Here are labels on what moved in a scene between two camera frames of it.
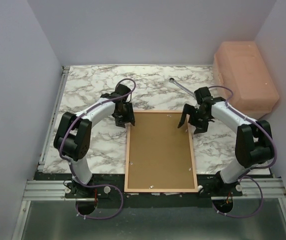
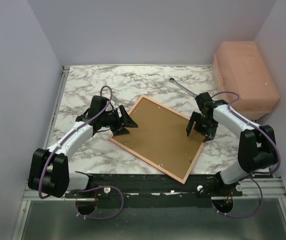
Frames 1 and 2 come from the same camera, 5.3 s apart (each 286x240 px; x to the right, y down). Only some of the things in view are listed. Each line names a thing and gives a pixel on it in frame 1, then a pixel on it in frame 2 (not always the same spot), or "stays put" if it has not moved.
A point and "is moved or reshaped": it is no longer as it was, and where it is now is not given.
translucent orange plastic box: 240,67 stays put
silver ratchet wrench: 172,80 stays put
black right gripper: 201,127 → 208,133
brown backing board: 160,154 is moved or reshaped
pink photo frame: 159,157 is moved or reshaped
